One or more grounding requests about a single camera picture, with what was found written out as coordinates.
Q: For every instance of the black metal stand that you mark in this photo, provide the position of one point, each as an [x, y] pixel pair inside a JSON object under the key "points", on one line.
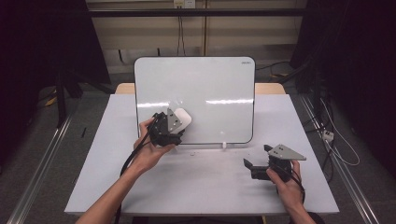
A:
{"points": [[60, 99]]}

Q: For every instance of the black marker pen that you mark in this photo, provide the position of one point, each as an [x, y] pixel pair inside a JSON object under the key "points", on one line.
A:
{"points": [[83, 132]]}

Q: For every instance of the black horizontal bar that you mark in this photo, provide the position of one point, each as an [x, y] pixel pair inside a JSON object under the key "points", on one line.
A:
{"points": [[199, 12]]}

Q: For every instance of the aluminium floor rail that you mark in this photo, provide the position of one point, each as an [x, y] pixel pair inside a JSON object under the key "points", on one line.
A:
{"points": [[348, 183], [40, 168]]}

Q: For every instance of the wooden table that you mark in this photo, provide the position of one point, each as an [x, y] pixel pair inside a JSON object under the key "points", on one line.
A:
{"points": [[269, 88]]}

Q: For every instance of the white whiteboard eraser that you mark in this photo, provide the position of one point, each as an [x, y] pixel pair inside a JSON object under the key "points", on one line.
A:
{"points": [[184, 118]]}

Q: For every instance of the person's left hand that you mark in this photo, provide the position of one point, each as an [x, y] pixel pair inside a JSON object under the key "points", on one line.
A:
{"points": [[146, 155]]}

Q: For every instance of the white wall outlet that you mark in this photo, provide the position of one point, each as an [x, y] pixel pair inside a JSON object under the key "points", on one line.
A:
{"points": [[184, 3]]}

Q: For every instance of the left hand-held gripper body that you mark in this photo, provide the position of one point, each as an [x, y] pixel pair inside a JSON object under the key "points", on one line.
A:
{"points": [[163, 130]]}

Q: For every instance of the white whiteboard black frame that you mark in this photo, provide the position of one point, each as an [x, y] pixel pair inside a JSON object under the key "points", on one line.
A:
{"points": [[214, 87]]}

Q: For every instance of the white whiteboard stand clip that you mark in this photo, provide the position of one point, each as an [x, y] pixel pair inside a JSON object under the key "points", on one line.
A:
{"points": [[224, 145]]}

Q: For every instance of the white power strip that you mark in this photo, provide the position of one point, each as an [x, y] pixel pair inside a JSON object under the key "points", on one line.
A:
{"points": [[328, 135]]}

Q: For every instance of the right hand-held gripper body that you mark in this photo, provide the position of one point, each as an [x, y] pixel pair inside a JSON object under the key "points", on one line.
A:
{"points": [[281, 153]]}

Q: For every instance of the thin vertical pipe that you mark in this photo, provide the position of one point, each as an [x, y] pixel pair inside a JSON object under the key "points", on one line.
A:
{"points": [[205, 28]]}

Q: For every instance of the black curtain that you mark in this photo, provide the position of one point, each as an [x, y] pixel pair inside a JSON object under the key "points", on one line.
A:
{"points": [[358, 62], [37, 62]]}

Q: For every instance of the person's right hand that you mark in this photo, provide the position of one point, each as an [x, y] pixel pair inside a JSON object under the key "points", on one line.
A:
{"points": [[289, 191]]}

